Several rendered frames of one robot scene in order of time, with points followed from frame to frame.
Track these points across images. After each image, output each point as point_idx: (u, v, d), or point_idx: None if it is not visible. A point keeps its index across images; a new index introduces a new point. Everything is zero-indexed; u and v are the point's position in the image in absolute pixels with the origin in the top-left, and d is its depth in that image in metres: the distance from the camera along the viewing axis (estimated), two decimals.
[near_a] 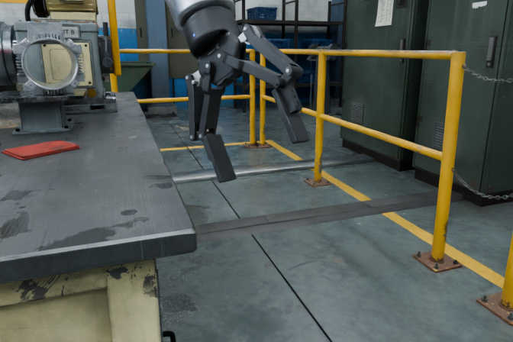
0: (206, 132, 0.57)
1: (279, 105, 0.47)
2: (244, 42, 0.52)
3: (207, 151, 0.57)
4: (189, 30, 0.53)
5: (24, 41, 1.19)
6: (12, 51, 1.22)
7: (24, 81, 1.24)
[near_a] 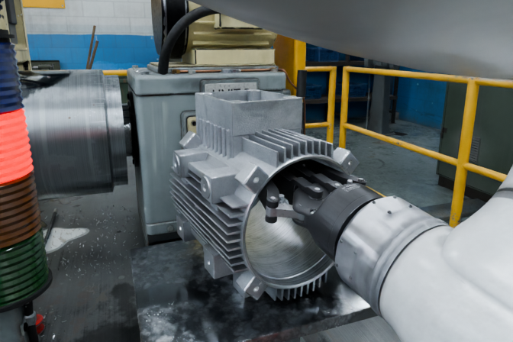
0: None
1: None
2: None
3: None
4: None
5: (254, 175, 0.40)
6: (208, 195, 0.42)
7: (227, 270, 0.45)
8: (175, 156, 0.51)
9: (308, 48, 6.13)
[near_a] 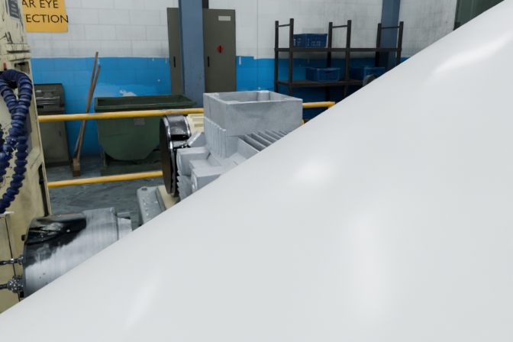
0: None
1: None
2: None
3: None
4: None
5: None
6: (195, 193, 0.43)
7: None
8: (178, 154, 0.52)
9: (308, 68, 6.21)
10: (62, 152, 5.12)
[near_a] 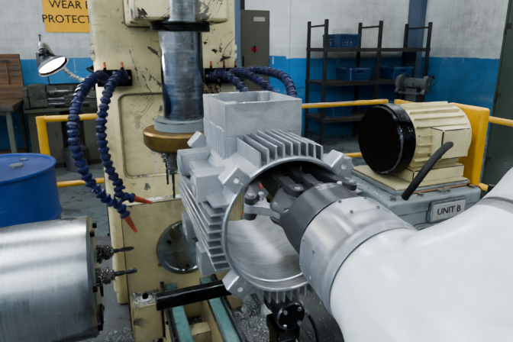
0: None
1: None
2: None
3: None
4: None
5: (234, 175, 0.40)
6: (195, 194, 0.43)
7: (215, 269, 0.46)
8: (178, 155, 0.53)
9: (338, 67, 6.36)
10: None
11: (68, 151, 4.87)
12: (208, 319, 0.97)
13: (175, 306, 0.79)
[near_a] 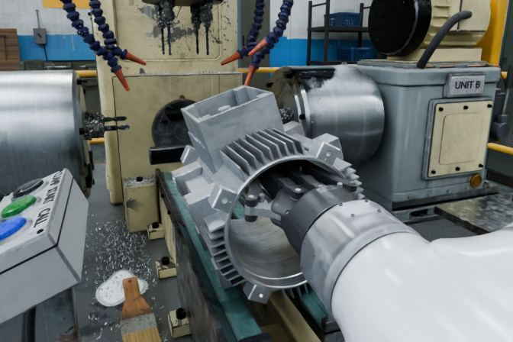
0: None
1: None
2: None
3: None
4: None
5: (221, 196, 0.40)
6: (192, 219, 0.44)
7: None
8: (172, 178, 0.53)
9: (340, 48, 6.29)
10: None
11: None
12: None
13: (171, 161, 0.72)
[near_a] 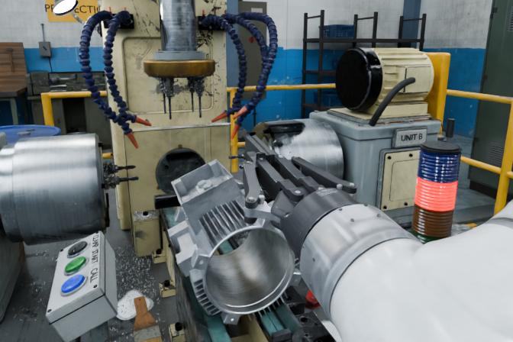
0: None
1: None
2: None
3: None
4: None
5: (198, 259, 0.61)
6: (182, 272, 0.65)
7: None
8: (168, 235, 0.74)
9: (334, 58, 6.50)
10: (107, 136, 5.41)
11: None
12: None
13: (171, 206, 0.93)
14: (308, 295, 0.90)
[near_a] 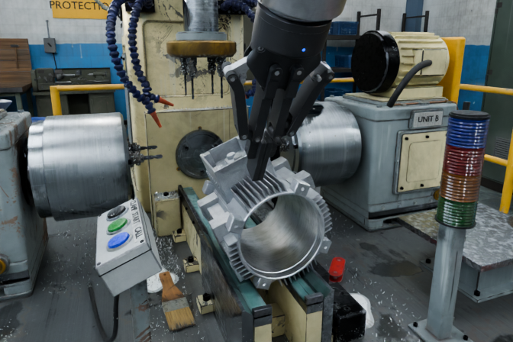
0: (259, 133, 0.49)
1: (267, 155, 0.50)
2: (313, 68, 0.44)
3: (250, 150, 0.50)
4: (301, 40, 0.37)
5: (233, 224, 0.63)
6: (215, 237, 0.67)
7: None
8: (198, 206, 0.76)
9: (337, 55, 6.51)
10: None
11: None
12: None
13: None
14: (330, 270, 0.92)
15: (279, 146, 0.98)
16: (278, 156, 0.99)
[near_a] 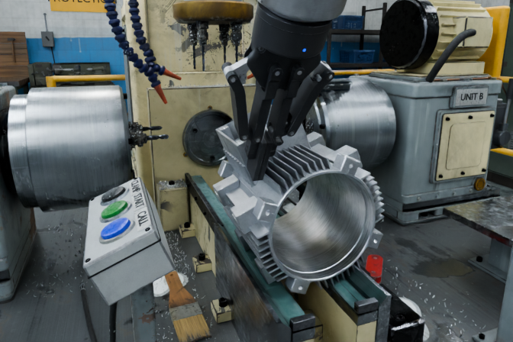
0: (259, 133, 0.49)
1: (267, 155, 0.50)
2: (313, 67, 0.44)
3: (250, 150, 0.50)
4: (301, 40, 0.37)
5: (265, 209, 0.48)
6: (239, 228, 0.53)
7: None
8: (214, 191, 0.62)
9: (342, 50, 6.37)
10: None
11: None
12: None
13: None
14: (367, 269, 0.78)
15: (305, 124, 0.84)
16: None
